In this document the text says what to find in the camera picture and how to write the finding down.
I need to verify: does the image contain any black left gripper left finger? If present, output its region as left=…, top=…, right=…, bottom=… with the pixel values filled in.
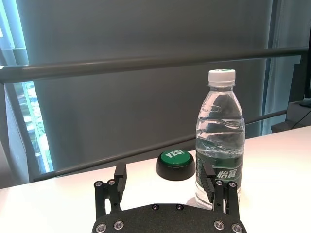
left=94, top=162, right=127, bottom=219

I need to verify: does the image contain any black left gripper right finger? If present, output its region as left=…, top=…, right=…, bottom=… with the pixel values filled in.
left=200, top=163, right=240, bottom=216

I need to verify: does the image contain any clear water bottle green label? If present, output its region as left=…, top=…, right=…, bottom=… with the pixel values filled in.
left=195, top=69, right=245, bottom=211

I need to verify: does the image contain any grey lower railing bar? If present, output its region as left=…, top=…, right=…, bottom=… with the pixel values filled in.
left=33, top=110, right=289, bottom=183

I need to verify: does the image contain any green YES button black base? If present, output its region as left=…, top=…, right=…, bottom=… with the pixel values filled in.
left=156, top=149, right=196, bottom=182

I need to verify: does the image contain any dark grey cabinet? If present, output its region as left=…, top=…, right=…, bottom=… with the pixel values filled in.
left=271, top=101, right=311, bottom=133

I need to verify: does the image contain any grey railing handrail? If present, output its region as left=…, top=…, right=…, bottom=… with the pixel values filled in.
left=0, top=47, right=309, bottom=84

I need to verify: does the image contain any grey railing post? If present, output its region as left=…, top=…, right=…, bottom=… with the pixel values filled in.
left=0, top=82, right=35, bottom=188

